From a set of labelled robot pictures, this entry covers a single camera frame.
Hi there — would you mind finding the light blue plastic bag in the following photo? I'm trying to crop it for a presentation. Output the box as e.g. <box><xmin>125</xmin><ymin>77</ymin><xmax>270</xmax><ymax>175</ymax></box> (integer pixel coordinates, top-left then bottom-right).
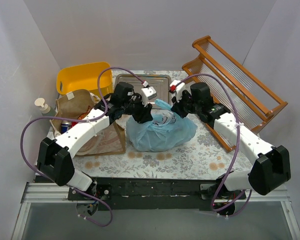
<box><xmin>125</xmin><ymin>99</ymin><xmax>198</xmax><ymax>152</ymax></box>

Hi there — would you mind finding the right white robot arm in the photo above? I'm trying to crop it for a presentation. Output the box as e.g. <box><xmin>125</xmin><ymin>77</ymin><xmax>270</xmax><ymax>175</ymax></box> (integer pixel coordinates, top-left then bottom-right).
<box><xmin>169</xmin><ymin>80</ymin><xmax>291</xmax><ymax>199</ymax></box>

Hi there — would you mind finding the aluminium frame rail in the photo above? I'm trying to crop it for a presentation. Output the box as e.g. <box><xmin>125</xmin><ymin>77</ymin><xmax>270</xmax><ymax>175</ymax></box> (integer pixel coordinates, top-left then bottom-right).
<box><xmin>21</xmin><ymin>183</ymin><xmax>291</xmax><ymax>203</ymax></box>

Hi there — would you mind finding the blue drink can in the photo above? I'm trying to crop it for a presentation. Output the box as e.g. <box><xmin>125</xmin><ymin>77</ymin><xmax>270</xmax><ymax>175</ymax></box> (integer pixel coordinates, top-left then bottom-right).
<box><xmin>60</xmin><ymin>120</ymin><xmax>72</xmax><ymax>134</ymax></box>

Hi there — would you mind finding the orange wooden rack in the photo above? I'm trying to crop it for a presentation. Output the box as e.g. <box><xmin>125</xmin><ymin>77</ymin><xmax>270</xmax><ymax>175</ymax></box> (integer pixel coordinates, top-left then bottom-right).
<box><xmin>181</xmin><ymin>35</ymin><xmax>289</xmax><ymax>153</ymax></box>

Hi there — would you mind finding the floral table mat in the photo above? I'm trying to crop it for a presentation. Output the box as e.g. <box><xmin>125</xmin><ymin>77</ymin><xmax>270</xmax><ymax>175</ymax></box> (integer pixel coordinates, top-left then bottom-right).
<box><xmin>34</xmin><ymin>69</ymin><xmax>266</xmax><ymax>181</ymax></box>

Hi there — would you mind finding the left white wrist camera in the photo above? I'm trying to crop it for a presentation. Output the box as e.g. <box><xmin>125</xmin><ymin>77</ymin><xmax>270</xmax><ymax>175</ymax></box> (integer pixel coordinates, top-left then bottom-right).
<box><xmin>140</xmin><ymin>81</ymin><xmax>157</xmax><ymax>106</ymax></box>

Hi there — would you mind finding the yellow plastic basket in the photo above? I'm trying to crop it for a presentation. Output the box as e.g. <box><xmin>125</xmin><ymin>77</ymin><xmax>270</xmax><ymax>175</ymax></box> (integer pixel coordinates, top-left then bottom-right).
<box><xmin>56</xmin><ymin>62</ymin><xmax>113</xmax><ymax>96</ymax></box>

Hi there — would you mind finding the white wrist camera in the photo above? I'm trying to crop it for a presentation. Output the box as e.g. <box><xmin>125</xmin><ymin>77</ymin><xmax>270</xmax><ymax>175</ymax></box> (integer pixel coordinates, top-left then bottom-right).
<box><xmin>140</xmin><ymin>81</ymin><xmax>157</xmax><ymax>106</ymax></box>
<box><xmin>169</xmin><ymin>80</ymin><xmax>186</xmax><ymax>102</ymax></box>

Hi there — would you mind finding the green pump bottle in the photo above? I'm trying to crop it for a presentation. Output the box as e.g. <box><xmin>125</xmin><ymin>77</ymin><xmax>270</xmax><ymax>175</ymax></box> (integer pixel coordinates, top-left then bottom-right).
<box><xmin>34</xmin><ymin>97</ymin><xmax>57</xmax><ymax>117</ymax></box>

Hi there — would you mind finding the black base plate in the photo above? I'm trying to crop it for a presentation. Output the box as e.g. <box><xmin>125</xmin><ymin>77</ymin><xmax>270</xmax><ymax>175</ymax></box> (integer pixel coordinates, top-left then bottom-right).
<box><xmin>67</xmin><ymin>177</ymin><xmax>248</xmax><ymax>212</ymax></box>

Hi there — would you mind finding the brown burlap tote bag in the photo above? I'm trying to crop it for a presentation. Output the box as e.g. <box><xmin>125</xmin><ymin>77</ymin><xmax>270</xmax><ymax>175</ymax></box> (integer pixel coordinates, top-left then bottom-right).
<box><xmin>56</xmin><ymin>89</ymin><xmax>126</xmax><ymax>156</ymax></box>

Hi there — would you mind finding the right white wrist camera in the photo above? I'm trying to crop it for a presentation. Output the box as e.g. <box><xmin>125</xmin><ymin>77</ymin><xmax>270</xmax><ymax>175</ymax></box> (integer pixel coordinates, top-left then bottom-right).
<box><xmin>169</xmin><ymin>80</ymin><xmax>186</xmax><ymax>102</ymax></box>

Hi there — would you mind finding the red snack packet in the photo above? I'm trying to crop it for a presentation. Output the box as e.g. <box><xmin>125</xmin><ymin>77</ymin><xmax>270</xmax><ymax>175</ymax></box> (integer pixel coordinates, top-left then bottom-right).
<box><xmin>71</xmin><ymin>105</ymin><xmax>92</xmax><ymax>127</ymax></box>

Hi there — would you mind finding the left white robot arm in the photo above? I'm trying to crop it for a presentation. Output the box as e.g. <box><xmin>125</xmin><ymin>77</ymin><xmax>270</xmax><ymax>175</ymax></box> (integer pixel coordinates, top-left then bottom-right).
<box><xmin>37</xmin><ymin>82</ymin><xmax>157</xmax><ymax>200</ymax></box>

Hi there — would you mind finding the silver metal tray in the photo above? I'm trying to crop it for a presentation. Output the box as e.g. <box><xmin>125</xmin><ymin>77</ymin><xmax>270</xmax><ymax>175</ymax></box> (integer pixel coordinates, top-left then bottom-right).
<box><xmin>114</xmin><ymin>74</ymin><xmax>172</xmax><ymax>109</ymax></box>

